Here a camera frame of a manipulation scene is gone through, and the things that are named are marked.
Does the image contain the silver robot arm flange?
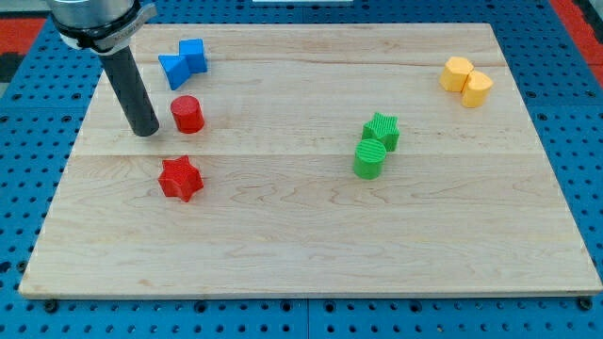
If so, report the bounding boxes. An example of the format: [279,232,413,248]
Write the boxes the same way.
[46,0,157,56]

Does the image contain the light wooden board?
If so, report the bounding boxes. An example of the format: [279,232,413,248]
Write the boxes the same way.
[19,24,602,299]

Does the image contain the green cylinder block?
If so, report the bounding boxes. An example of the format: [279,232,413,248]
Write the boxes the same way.
[352,138,387,180]

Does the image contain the green star block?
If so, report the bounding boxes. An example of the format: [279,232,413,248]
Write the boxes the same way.
[362,112,400,152]

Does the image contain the red star block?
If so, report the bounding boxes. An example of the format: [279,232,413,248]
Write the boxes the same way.
[157,155,204,202]

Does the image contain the red cylinder block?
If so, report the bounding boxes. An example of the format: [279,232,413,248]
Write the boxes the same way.
[171,95,204,134]

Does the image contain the blue triangle block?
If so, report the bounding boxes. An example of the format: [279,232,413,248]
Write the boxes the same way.
[158,55,191,90]

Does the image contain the blue cube block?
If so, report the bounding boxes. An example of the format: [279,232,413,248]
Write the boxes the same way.
[179,39,208,73]

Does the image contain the yellow hexagon block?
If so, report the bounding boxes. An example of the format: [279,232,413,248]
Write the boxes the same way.
[439,56,474,92]

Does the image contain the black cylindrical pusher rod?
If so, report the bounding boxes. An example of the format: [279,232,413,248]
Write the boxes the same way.
[100,47,159,137]

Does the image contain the yellow semicircle block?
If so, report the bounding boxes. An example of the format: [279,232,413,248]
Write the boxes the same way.
[461,71,494,108]

